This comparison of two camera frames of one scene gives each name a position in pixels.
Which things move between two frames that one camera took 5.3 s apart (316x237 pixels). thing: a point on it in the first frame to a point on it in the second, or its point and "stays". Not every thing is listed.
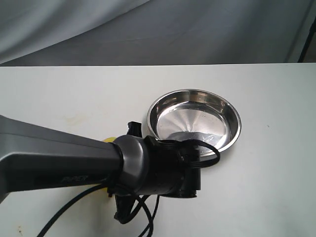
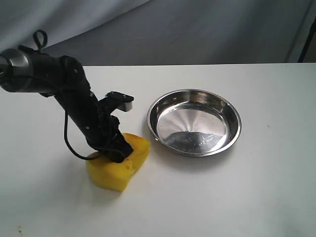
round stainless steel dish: [194, 114] stays
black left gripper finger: [135, 129] to [115, 155]
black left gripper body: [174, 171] to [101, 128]
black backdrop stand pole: [307, 42] stays
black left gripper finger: [125, 204] to [123, 145]
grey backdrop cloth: [73, 32] stays
